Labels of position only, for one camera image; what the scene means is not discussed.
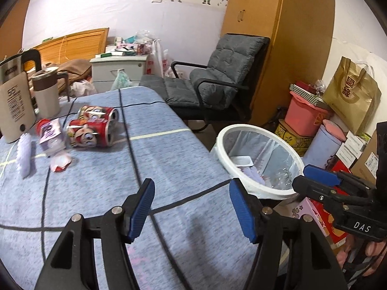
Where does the pink plastic bucket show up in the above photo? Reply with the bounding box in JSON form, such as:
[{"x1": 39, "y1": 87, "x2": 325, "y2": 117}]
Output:
[{"x1": 285, "y1": 91, "x2": 333, "y2": 137}]

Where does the wooden bed headboard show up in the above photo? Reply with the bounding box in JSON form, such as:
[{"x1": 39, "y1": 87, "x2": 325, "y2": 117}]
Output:
[{"x1": 32, "y1": 28, "x2": 110, "y2": 65}]

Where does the white bedside cabinet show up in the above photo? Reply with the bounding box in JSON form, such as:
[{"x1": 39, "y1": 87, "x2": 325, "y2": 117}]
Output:
[{"x1": 89, "y1": 56, "x2": 148, "y2": 93}]

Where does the white trash bin with bag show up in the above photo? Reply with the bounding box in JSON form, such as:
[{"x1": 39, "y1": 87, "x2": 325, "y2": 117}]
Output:
[{"x1": 211, "y1": 124, "x2": 304, "y2": 200}]

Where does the white labelled plastic tray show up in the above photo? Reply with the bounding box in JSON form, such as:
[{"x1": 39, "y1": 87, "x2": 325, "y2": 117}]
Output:
[{"x1": 230, "y1": 156, "x2": 254, "y2": 168}]

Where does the gold paper shopping bag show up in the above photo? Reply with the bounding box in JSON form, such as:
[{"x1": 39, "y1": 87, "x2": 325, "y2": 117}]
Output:
[{"x1": 323, "y1": 57, "x2": 382, "y2": 135}]

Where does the red cartoon can front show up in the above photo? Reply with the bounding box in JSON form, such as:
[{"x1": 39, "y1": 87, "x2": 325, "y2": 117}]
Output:
[{"x1": 66, "y1": 119, "x2": 114, "y2": 148}]

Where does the red round lid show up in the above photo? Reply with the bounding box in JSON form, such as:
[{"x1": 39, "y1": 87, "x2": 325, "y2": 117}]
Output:
[{"x1": 36, "y1": 118, "x2": 51, "y2": 136}]

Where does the white electric kettle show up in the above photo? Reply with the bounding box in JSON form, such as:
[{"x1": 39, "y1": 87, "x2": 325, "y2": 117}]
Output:
[{"x1": 0, "y1": 49, "x2": 41, "y2": 143}]

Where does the white red plastic bag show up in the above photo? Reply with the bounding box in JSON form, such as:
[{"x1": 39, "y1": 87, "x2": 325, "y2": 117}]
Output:
[{"x1": 146, "y1": 39, "x2": 170, "y2": 78}]

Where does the small purple milk carton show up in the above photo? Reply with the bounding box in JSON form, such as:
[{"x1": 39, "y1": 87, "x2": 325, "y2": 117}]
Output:
[{"x1": 39, "y1": 118, "x2": 66, "y2": 157}]

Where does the red white crumpled wrapper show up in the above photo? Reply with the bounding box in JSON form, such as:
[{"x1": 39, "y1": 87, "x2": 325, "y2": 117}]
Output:
[{"x1": 50, "y1": 151, "x2": 72, "y2": 172}]

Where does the blue checked tablecloth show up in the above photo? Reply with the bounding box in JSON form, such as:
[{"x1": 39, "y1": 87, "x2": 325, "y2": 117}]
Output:
[{"x1": 1, "y1": 87, "x2": 256, "y2": 289}]

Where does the clear crushed plastic bottle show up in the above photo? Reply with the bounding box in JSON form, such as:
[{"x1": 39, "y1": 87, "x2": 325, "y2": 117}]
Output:
[{"x1": 268, "y1": 168, "x2": 299, "y2": 190}]

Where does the grey cushioned armchair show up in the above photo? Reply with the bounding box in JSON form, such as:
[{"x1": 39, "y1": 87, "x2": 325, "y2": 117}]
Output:
[{"x1": 139, "y1": 33, "x2": 270, "y2": 126}]

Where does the green patterned plastic bag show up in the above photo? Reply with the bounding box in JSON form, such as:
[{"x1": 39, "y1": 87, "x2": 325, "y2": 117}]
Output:
[{"x1": 110, "y1": 69, "x2": 134, "y2": 91}]

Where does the person's right hand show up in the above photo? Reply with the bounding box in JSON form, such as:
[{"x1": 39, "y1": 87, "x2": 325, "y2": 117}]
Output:
[{"x1": 336, "y1": 234, "x2": 386, "y2": 276}]

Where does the wooden door wardrobe right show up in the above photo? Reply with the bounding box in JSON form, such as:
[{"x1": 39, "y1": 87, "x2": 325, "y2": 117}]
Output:
[{"x1": 221, "y1": 0, "x2": 335, "y2": 126}]

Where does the brown bed blanket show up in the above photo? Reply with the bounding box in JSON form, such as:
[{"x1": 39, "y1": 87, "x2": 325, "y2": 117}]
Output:
[{"x1": 40, "y1": 59, "x2": 92, "y2": 94}]

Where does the beige brown lidded mug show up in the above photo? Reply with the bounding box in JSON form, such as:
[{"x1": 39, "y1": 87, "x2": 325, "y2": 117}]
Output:
[{"x1": 31, "y1": 67, "x2": 69, "y2": 118}]

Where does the red cartoon can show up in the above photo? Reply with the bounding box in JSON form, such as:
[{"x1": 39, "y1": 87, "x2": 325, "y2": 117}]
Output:
[
  {"x1": 77, "y1": 105, "x2": 119, "y2": 123},
  {"x1": 66, "y1": 119, "x2": 114, "y2": 148}
]

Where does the light blue lidded container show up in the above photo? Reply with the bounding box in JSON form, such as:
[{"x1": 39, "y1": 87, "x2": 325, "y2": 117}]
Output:
[{"x1": 302, "y1": 119, "x2": 346, "y2": 169}]

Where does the red cartoon can rear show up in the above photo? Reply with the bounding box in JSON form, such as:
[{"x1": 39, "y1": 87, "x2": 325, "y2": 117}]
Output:
[{"x1": 77, "y1": 105, "x2": 119, "y2": 123}]

